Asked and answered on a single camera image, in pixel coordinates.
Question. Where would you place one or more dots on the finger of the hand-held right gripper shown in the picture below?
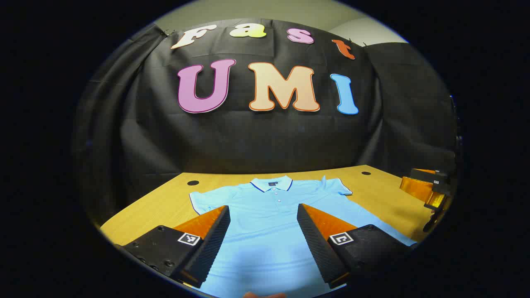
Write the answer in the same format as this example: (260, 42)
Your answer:
(430, 176)
(416, 188)

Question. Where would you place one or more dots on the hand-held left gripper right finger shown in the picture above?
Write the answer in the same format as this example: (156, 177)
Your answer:
(319, 248)

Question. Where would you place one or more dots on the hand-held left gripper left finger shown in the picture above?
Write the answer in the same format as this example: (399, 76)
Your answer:
(209, 248)

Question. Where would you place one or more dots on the light blue T-shirt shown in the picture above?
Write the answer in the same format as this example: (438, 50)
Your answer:
(265, 248)

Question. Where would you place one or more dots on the black backdrop cloth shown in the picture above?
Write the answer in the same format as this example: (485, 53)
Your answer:
(265, 140)

